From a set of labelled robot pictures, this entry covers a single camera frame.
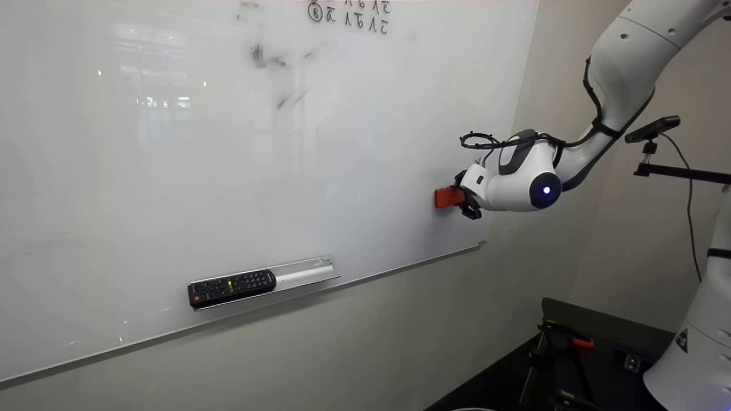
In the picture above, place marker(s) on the large white glass whiteboard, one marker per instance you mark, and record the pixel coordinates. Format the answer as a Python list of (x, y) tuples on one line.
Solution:
[(229, 152)]

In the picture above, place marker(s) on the black camera stand bar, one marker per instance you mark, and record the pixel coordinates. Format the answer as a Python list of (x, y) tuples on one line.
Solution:
[(685, 171)]

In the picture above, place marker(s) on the orange felt eraser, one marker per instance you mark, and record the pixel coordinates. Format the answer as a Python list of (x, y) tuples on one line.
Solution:
[(449, 196)]

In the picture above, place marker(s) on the black remote control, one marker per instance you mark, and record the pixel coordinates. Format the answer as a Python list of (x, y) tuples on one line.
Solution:
[(232, 287)]

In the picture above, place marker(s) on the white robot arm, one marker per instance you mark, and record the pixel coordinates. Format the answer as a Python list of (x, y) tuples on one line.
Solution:
[(506, 190)]

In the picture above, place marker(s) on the small black box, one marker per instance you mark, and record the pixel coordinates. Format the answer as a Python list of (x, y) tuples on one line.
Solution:
[(630, 362)]

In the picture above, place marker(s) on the black exterior camera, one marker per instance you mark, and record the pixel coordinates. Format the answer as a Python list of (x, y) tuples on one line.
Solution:
[(654, 128)]

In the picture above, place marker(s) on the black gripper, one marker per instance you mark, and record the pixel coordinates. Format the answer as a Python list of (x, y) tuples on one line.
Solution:
[(468, 196)]

